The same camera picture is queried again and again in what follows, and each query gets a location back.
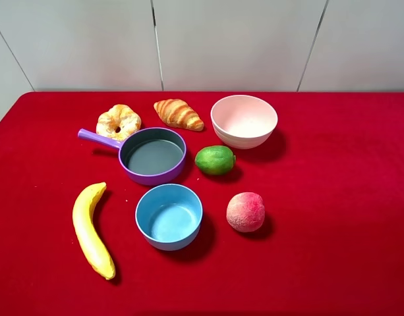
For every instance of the pink peach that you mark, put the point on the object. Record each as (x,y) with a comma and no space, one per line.
(246,212)

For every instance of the green lime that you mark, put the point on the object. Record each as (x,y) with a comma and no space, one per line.
(215,160)

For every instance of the purple toy pan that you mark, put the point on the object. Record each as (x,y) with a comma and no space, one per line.
(151,156)

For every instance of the croissant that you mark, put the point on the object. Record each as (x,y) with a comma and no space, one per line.
(178,114)

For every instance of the pink bowl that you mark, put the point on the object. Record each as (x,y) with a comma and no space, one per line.
(243,121)

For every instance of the blue bowl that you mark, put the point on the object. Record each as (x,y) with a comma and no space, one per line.
(169,216)

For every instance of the yellow banana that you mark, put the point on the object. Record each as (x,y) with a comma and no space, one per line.
(90,243)

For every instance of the twisted ring bread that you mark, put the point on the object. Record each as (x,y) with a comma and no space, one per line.
(118,123)

